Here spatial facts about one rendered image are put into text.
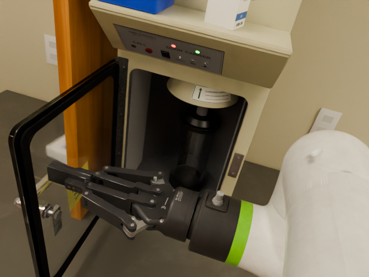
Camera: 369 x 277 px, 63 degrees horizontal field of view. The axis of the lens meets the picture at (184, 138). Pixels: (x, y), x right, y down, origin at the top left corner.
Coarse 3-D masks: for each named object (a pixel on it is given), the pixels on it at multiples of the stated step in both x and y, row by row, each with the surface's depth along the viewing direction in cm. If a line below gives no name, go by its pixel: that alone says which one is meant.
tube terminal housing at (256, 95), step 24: (192, 0) 53; (264, 0) 50; (288, 0) 49; (264, 24) 52; (288, 24) 51; (168, 72) 62; (192, 72) 60; (264, 96) 59; (240, 144) 66; (240, 168) 70
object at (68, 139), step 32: (96, 96) 56; (64, 128) 48; (96, 128) 60; (32, 160) 42; (64, 160) 51; (96, 160) 65; (64, 192) 54; (64, 224) 58; (32, 256) 51; (64, 256) 62
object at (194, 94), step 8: (168, 80) 72; (176, 80) 68; (168, 88) 69; (176, 88) 67; (184, 88) 66; (192, 88) 65; (200, 88) 65; (208, 88) 65; (176, 96) 67; (184, 96) 66; (192, 96) 65; (200, 96) 65; (208, 96) 65; (216, 96) 65; (224, 96) 66; (232, 96) 68; (200, 104) 65; (208, 104) 65; (216, 104) 66; (224, 104) 67; (232, 104) 68
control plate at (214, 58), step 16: (128, 32) 51; (144, 32) 49; (128, 48) 57; (144, 48) 55; (160, 48) 53; (176, 48) 51; (192, 48) 49; (208, 48) 48; (192, 64) 55; (208, 64) 53
